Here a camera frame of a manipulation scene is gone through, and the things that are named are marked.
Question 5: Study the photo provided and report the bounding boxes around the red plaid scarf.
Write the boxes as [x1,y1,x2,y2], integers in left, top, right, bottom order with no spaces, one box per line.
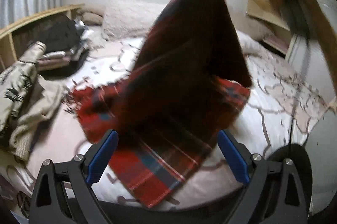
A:
[72,0,252,208]

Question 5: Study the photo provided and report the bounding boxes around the stack of folded clothes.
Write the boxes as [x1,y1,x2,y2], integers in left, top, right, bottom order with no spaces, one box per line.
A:
[37,19,89,77]

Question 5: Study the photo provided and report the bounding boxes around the small white fluffy pillow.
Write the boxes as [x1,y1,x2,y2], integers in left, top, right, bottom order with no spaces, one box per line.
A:
[237,31,264,57]

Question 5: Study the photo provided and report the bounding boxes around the pink white bear bedsheet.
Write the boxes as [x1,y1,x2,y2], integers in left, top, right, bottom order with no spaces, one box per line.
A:
[1,38,326,211]

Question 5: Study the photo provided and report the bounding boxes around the beige garment on bed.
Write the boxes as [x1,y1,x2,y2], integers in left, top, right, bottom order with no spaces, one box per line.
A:
[9,75,66,162]

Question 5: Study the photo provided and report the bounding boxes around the large beige textured pillow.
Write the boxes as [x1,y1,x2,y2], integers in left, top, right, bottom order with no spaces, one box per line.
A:
[102,1,165,41]

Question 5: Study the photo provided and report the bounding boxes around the beige printed storage bag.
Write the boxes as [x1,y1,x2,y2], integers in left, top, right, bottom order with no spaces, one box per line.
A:
[1,41,46,130]

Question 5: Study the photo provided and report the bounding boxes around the beige quilted blanket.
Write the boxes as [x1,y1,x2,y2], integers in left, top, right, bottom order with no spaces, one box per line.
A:
[76,5,106,26]

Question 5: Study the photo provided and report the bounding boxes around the wooden bedside shelf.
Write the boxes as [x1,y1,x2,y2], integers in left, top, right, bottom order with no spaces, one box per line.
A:
[1,4,85,70]

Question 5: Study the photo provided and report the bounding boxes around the cream wall shelf unit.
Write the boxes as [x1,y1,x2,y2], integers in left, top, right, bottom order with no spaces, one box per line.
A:
[246,0,292,57]

